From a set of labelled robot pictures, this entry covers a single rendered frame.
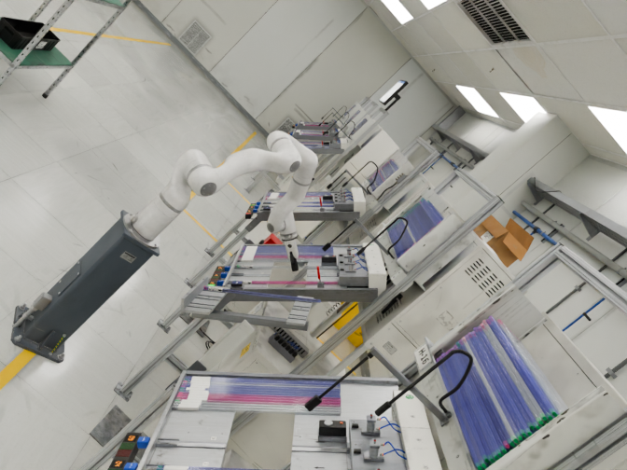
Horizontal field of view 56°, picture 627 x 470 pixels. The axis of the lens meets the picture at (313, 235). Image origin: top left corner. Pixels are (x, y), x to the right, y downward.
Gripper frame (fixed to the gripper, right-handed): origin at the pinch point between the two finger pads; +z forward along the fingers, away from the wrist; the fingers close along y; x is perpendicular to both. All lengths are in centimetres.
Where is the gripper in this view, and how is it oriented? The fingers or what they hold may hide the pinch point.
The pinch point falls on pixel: (294, 266)
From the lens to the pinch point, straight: 300.4
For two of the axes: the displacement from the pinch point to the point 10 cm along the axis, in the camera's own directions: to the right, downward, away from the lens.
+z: 1.7, 9.5, 2.7
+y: 0.2, -2.8, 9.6
